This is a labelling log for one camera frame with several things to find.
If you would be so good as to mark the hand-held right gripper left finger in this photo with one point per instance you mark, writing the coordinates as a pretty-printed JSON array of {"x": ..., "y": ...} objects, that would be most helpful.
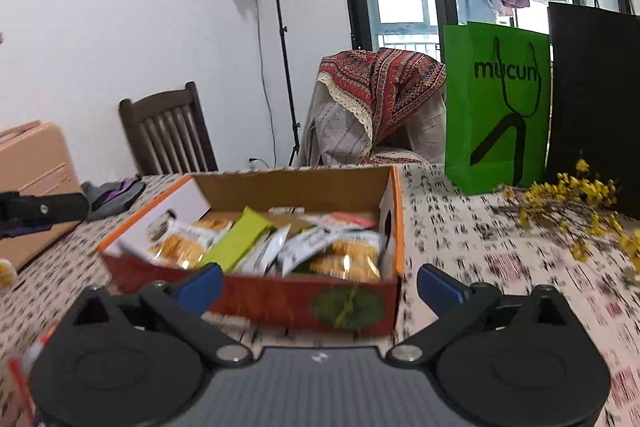
[{"x": 202, "y": 288}]

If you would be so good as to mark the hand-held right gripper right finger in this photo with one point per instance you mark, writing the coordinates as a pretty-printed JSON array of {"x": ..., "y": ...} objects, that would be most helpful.
[{"x": 437, "y": 289}]

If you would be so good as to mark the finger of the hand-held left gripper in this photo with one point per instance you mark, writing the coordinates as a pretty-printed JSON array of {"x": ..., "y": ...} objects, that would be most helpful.
[
  {"x": 25, "y": 229},
  {"x": 55, "y": 207}
]

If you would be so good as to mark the green snack packet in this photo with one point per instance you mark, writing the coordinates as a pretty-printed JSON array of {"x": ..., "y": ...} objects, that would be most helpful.
[{"x": 232, "y": 242}]

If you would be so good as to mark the orange cardboard box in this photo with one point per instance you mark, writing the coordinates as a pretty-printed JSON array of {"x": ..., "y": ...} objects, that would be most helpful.
[{"x": 280, "y": 307}]

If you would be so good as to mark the pile of white snack packets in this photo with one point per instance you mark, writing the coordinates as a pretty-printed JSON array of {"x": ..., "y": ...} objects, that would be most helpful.
[{"x": 320, "y": 252}]

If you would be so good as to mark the red snack packet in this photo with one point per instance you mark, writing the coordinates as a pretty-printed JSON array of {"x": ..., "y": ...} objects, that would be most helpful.
[{"x": 22, "y": 384}]

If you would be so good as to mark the pink ribbed carry case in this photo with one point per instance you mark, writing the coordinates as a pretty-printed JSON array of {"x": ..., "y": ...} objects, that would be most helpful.
[{"x": 35, "y": 177}]

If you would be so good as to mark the grey and purple cloth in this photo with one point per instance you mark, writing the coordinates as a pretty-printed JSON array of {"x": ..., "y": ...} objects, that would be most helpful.
[{"x": 112, "y": 199}]

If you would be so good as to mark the dark wooden chair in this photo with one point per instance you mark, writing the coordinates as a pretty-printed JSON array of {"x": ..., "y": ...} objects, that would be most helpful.
[{"x": 170, "y": 132}]

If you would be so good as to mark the yellow flower branch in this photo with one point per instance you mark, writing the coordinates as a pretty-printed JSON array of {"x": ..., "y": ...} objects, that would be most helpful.
[{"x": 575, "y": 202}]

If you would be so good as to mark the green paper bag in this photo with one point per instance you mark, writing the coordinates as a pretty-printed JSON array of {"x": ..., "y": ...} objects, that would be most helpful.
[{"x": 495, "y": 107}]

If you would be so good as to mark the red patterned cloth covered chair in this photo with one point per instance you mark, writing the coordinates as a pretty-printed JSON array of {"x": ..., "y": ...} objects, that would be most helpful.
[{"x": 380, "y": 97}]

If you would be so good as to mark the black paper bag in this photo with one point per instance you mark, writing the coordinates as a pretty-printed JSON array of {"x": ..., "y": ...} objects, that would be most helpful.
[{"x": 595, "y": 107}]

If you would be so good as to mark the studio light on stand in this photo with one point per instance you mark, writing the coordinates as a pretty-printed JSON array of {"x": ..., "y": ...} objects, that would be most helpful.
[{"x": 282, "y": 47}]

